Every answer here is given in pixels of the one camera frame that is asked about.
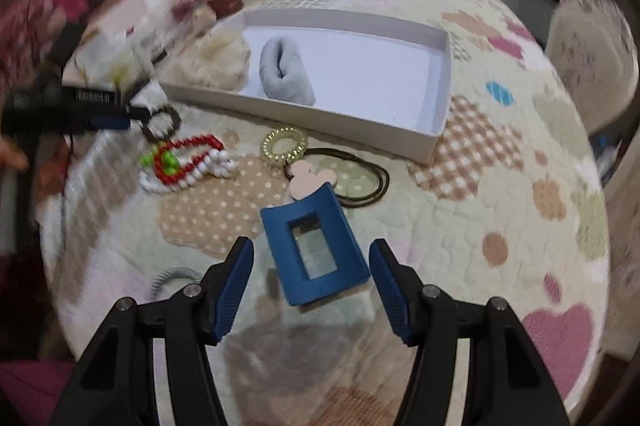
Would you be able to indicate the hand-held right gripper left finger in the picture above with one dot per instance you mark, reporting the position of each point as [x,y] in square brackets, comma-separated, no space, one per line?
[232,291]

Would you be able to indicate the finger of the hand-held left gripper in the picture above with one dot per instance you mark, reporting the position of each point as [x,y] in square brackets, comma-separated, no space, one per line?
[107,122]

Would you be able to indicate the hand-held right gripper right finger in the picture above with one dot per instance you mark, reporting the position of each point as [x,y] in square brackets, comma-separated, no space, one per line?
[395,296]

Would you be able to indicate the blue hair claw clip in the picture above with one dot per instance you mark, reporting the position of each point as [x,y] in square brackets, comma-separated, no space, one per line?
[280,226]

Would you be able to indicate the cream dotted scrunchie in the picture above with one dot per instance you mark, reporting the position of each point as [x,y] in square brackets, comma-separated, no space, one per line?
[220,61]

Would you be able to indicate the white cardboard box tray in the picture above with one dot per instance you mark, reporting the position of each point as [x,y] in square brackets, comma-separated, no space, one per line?
[350,71]

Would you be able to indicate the person's left hand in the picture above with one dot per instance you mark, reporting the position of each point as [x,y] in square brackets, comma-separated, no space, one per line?
[11,156]

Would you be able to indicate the patchwork quilt table cover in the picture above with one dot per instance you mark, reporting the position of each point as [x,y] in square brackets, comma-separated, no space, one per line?
[500,206]

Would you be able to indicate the grey scrunchie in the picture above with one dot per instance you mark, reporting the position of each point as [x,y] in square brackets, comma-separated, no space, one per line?
[295,91]

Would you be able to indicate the cream floral chair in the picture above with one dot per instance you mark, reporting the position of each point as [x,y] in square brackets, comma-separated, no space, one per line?
[590,61]

